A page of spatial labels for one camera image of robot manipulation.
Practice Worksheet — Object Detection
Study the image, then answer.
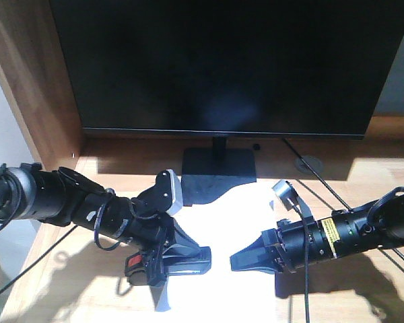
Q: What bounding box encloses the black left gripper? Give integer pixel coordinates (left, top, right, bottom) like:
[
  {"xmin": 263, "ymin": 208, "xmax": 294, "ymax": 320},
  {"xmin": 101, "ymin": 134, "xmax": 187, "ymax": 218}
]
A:
[{"xmin": 70, "ymin": 188, "xmax": 172, "ymax": 287}]

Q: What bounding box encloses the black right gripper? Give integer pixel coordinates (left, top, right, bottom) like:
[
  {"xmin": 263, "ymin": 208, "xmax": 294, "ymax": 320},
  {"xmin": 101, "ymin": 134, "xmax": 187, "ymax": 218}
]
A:
[{"xmin": 230, "ymin": 218, "xmax": 323, "ymax": 273}]

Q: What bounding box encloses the white paper sheet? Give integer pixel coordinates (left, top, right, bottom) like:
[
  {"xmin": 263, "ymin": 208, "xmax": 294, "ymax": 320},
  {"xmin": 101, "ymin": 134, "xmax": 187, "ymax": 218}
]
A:
[{"xmin": 156, "ymin": 182, "xmax": 276, "ymax": 322}]

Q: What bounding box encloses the black stapler with orange tab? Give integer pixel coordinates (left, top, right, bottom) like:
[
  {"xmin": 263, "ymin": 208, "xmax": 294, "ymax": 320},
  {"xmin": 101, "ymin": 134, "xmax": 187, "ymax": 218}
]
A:
[{"xmin": 124, "ymin": 216, "xmax": 211, "ymax": 286}]

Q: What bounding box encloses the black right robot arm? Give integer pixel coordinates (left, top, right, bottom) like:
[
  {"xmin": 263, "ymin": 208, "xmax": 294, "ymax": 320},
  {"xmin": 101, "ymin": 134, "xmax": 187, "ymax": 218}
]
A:
[{"xmin": 230, "ymin": 180, "xmax": 404, "ymax": 274}]

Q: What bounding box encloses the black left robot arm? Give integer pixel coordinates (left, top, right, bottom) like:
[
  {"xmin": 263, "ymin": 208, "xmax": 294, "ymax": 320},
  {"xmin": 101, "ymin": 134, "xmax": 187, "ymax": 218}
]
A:
[{"xmin": 0, "ymin": 163, "xmax": 181, "ymax": 287}]

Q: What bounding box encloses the wooden desk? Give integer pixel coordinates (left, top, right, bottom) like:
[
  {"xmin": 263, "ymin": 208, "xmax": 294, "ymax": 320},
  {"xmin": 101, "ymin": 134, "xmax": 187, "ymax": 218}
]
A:
[{"xmin": 0, "ymin": 0, "xmax": 404, "ymax": 323}]

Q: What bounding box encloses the black monitor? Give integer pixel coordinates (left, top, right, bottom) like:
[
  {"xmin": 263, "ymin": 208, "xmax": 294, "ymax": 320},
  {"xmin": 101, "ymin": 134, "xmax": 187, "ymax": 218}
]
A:
[{"xmin": 48, "ymin": 0, "xmax": 404, "ymax": 207}]

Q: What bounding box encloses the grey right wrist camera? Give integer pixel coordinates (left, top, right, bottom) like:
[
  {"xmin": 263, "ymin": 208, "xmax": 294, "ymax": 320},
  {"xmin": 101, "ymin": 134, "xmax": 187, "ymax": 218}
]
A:
[{"xmin": 272, "ymin": 180, "xmax": 314, "ymax": 223}]

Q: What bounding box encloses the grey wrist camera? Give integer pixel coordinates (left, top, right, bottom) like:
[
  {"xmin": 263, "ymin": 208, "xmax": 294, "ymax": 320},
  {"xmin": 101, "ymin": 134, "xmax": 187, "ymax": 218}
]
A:
[
  {"xmin": 272, "ymin": 180, "xmax": 314, "ymax": 223},
  {"xmin": 156, "ymin": 169, "xmax": 183, "ymax": 216}
]

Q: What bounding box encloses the grey desk cable grommet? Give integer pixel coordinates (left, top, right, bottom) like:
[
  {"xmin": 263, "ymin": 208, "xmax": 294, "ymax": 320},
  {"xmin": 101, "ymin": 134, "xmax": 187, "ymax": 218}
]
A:
[{"xmin": 294, "ymin": 155, "xmax": 324, "ymax": 174}]

